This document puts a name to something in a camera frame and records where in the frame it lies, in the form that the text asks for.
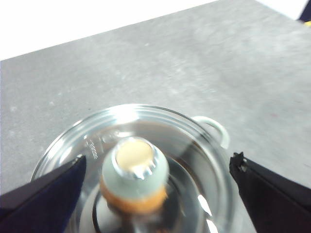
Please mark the dark object with yellow mark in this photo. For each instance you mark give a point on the dark object with yellow mark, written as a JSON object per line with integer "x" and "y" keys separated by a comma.
{"x": 306, "y": 12}

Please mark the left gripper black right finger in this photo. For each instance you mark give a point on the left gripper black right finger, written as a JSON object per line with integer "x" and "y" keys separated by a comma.
{"x": 272, "y": 199}

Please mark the glass lid with green knob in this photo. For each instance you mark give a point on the glass lid with green knob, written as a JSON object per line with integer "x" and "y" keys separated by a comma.
{"x": 136, "y": 174}

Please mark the pale green electric cooking pot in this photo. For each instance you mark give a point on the pale green electric cooking pot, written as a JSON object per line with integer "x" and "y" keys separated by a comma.
{"x": 224, "y": 138}

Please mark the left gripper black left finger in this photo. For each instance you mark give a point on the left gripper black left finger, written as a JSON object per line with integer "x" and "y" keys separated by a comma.
{"x": 48, "y": 201}

